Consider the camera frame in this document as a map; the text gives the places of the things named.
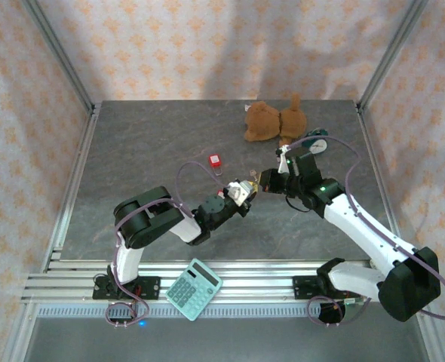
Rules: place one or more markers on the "teal calculator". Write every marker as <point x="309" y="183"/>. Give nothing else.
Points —
<point x="192" y="290"/>

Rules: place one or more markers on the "brown teddy bear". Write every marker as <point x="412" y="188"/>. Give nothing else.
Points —
<point x="264" y="122"/>

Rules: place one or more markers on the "aluminium side rail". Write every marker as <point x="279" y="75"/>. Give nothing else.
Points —
<point x="381" y="181"/>
<point x="75" y="181"/>

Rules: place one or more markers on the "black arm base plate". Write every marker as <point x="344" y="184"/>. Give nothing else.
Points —
<point x="147" y="288"/>
<point x="303" y="288"/>

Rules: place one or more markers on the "aluminium frame post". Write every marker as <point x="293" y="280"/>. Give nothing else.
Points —
<point x="388" y="56"/>
<point x="63" y="56"/>

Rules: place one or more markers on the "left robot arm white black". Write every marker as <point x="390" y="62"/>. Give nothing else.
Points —
<point x="147" y="211"/>

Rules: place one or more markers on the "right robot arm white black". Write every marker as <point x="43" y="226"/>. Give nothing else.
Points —
<point x="358" y="226"/>

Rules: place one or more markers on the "small metal key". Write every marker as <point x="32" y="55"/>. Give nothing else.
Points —
<point x="252" y="173"/>

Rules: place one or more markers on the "red padlock with white label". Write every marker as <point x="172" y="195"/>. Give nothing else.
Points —
<point x="215" y="160"/>

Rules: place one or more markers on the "teal alarm clock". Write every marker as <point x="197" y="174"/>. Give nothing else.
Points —
<point x="317" y="146"/>

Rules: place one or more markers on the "aluminium mounting rail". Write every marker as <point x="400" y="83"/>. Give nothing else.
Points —
<point x="260" y="286"/>

